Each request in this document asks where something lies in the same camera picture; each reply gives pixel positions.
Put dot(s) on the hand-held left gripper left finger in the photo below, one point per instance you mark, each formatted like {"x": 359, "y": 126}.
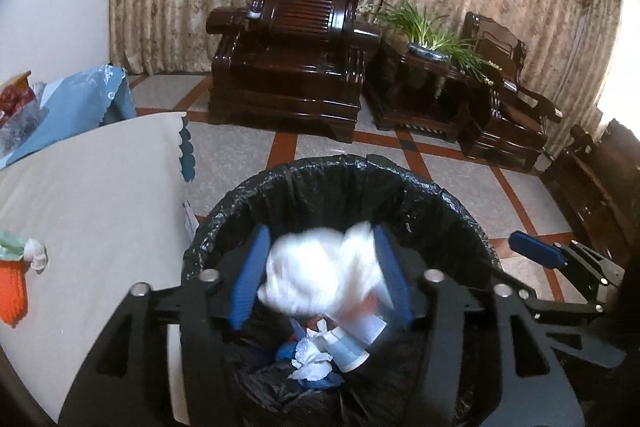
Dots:
{"x": 247, "y": 279}

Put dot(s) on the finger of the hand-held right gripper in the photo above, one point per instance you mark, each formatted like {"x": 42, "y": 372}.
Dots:
{"x": 575, "y": 337}
{"x": 537, "y": 249}

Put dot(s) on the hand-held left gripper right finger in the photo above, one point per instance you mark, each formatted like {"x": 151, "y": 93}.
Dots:
{"x": 395, "y": 279}

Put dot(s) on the white foam net wad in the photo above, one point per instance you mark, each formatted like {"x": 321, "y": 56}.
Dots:
{"x": 320, "y": 272}

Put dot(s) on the blue plastic bag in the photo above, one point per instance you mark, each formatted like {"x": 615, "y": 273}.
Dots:
{"x": 286, "y": 350}

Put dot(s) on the white paper cup blue band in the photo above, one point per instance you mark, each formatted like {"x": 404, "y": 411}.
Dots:
{"x": 345, "y": 348}

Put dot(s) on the black lined waste bin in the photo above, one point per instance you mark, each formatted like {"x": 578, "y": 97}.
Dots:
{"x": 350, "y": 192}

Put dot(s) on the dark wooden bench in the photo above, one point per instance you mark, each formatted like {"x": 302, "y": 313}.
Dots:
{"x": 600, "y": 187}

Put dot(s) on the dark wooden armchair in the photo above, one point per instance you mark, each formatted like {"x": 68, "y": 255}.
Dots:
{"x": 505, "y": 127}
{"x": 295, "y": 57}

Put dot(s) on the dark wooden side table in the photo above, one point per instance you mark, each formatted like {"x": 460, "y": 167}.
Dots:
{"x": 415, "y": 102}

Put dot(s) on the small white crumpled wad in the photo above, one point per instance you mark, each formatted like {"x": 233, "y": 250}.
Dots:
{"x": 37, "y": 254}

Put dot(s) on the large orange foam net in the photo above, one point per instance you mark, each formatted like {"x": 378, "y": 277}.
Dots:
{"x": 12, "y": 292}

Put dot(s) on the pale green foam net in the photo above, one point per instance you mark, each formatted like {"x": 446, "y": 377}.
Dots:
{"x": 10, "y": 247}

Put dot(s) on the green potted plant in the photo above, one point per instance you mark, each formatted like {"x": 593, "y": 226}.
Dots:
{"x": 425, "y": 32}

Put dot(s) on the blue table cover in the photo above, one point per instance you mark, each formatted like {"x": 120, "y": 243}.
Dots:
{"x": 70, "y": 107}

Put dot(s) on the bag of red fruit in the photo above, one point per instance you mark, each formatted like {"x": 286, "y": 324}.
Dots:
{"x": 20, "y": 129}

